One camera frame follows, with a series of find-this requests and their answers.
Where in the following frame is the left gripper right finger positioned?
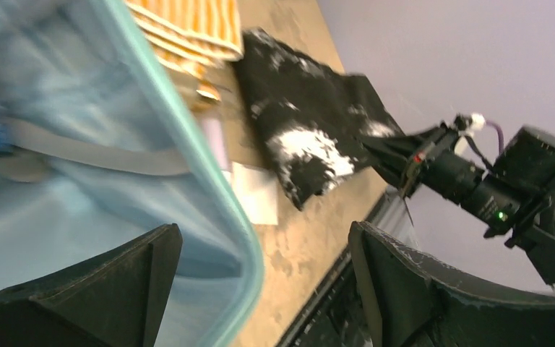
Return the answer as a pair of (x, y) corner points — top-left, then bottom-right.
(348, 222), (555, 346)

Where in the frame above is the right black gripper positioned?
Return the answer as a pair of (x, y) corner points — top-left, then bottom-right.
(356, 123), (465, 199)

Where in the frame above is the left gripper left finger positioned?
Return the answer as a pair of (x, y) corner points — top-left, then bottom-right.
(0, 224), (183, 346)

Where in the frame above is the black white patterned garment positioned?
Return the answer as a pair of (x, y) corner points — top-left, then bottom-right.
(233, 28), (401, 209)

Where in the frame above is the lavender white tube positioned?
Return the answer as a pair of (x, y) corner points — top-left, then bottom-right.
(199, 118), (231, 172)

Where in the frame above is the small gold capped bottle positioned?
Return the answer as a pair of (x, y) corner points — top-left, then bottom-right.
(192, 80), (222, 111)

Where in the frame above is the orange white striped cloth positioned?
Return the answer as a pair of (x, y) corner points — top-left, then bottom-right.
(126, 0), (244, 79)

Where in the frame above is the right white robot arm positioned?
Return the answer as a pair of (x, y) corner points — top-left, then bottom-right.
(359, 116), (555, 285)

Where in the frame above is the light blue open suitcase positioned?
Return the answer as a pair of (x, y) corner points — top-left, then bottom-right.
(0, 1), (263, 346)

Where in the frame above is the white square packet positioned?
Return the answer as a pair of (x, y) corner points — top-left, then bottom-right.
(231, 162), (278, 226)

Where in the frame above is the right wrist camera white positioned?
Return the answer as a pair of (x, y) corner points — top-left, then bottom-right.
(454, 113), (486, 155)

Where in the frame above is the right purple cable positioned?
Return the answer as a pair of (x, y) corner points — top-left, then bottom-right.
(484, 119), (506, 154)

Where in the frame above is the grey suitcase strap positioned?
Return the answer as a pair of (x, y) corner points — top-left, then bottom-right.
(0, 117), (192, 177)

